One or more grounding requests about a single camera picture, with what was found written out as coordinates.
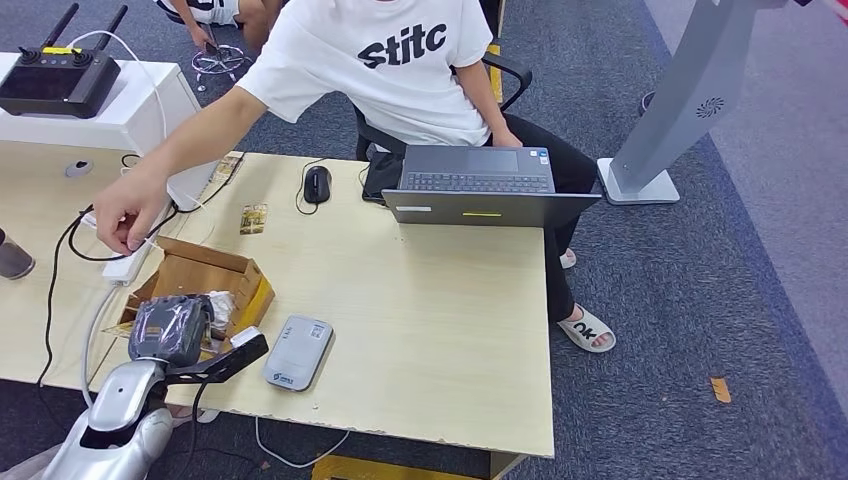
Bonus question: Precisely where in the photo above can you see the person's right hand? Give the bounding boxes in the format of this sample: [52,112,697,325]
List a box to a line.
[92,168,172,257]

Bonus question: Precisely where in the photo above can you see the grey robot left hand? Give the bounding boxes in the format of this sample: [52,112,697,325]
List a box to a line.
[127,294,217,369]

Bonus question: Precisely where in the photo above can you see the person's left hand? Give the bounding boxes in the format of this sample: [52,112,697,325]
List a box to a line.
[490,125,525,149]

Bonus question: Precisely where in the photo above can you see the patterned ID card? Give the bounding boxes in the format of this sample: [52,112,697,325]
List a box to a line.
[239,202,270,236]

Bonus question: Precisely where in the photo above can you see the grey card reader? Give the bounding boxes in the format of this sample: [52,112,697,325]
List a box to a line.
[261,314,336,393]

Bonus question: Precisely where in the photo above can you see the crouching person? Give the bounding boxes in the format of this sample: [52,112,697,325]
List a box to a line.
[152,0,283,53]

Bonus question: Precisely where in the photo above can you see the dark grey laptop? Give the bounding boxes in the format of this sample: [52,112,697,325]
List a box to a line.
[381,144,604,229]

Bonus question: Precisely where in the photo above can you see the crumpled white paper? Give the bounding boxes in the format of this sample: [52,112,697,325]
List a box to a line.
[205,290,236,329]

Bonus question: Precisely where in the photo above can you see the white power strip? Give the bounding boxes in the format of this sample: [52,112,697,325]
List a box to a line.
[79,198,175,287]

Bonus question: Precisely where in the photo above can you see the yellow floor tape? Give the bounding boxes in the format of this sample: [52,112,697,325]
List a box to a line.
[486,42,505,105]

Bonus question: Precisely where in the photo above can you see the yellow brown cardboard box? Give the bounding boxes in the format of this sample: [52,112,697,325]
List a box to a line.
[102,236,276,352]

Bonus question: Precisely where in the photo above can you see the white cabinet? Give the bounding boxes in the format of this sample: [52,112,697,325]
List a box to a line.
[0,51,220,212]

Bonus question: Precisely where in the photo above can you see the dark cup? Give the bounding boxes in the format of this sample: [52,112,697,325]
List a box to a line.
[0,227,36,281]

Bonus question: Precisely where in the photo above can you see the black phone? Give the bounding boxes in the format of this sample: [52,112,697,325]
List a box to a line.
[360,150,405,204]

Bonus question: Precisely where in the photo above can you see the black remote controller with antennas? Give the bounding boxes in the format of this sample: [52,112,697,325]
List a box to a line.
[0,1,129,120]

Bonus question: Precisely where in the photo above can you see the chrome stool base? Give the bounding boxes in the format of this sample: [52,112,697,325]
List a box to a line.
[190,26,250,93]

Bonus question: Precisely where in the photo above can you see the grey kiosk stand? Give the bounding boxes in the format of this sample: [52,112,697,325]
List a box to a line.
[596,0,796,207]

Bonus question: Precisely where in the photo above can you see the black computer mouse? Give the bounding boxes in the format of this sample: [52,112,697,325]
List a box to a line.
[303,164,333,205]

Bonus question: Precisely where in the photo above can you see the white sandal with print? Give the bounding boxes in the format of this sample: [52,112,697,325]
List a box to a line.
[556,303,617,354]

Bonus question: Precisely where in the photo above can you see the yellow box under desk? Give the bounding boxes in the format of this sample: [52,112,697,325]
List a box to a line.
[311,455,528,480]

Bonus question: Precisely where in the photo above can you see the black cable with plug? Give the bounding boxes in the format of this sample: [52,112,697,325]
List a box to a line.
[67,203,180,263]

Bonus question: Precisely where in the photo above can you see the thick white power cable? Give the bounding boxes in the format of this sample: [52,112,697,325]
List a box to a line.
[80,284,121,409]

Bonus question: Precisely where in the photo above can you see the black robot wrist cable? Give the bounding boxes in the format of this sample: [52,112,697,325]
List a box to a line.
[178,382,210,480]

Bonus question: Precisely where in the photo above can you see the long black cable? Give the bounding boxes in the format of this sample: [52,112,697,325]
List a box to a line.
[36,205,94,389]

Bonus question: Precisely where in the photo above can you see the thin white cable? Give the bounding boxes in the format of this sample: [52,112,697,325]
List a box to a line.
[68,29,168,140]

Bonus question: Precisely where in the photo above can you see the black mouse cable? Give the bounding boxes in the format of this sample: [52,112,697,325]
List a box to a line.
[294,156,331,217]

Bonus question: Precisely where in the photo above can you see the white cable under desk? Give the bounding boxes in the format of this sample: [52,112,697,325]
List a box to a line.
[254,417,351,470]

